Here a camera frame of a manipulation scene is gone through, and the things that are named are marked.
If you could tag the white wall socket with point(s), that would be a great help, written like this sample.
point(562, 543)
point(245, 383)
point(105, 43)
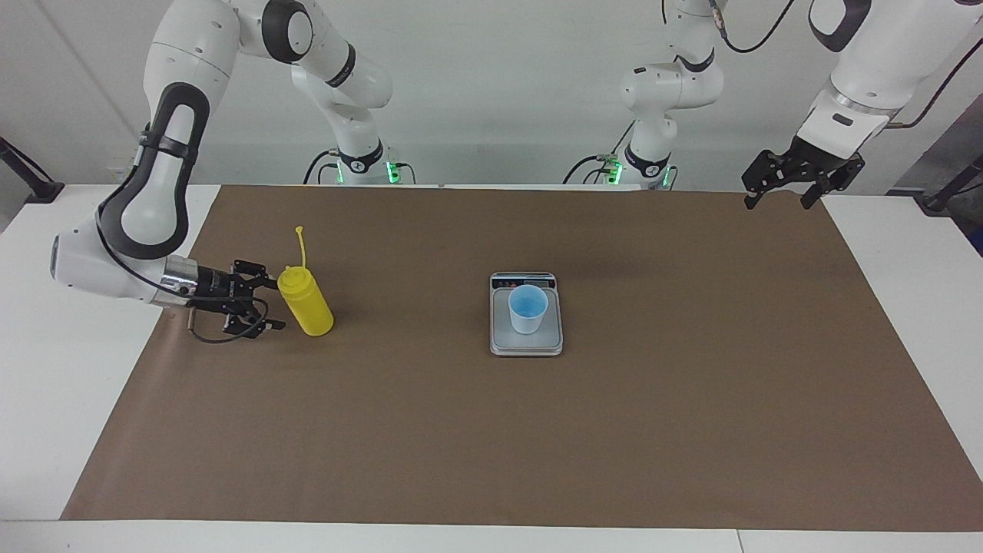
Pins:
point(123, 173)

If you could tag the black metal stand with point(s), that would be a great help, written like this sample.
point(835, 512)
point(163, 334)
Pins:
point(31, 178)
point(944, 198)

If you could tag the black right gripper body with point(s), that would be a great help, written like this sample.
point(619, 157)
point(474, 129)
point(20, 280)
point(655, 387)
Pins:
point(215, 288)

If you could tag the silver digital kitchen scale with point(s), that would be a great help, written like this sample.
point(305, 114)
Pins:
point(526, 344)

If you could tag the light blue plastic cup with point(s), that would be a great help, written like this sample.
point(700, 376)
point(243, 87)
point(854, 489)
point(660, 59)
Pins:
point(528, 311)

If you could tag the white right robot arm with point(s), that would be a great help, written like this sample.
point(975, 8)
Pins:
point(161, 200)

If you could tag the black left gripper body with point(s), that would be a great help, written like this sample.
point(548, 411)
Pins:
point(806, 163)

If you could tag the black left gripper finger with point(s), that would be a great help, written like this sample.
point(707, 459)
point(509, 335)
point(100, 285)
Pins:
point(760, 180)
point(833, 180)

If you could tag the yellow squeeze bottle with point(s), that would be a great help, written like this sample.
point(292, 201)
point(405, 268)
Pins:
point(307, 307)

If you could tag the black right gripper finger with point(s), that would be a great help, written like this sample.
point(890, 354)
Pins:
point(253, 321)
point(257, 273)

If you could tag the brown table mat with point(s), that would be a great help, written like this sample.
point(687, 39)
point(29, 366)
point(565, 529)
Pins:
point(537, 430)

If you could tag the blue object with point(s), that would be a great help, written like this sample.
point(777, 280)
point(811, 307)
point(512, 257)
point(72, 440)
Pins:
point(978, 240)

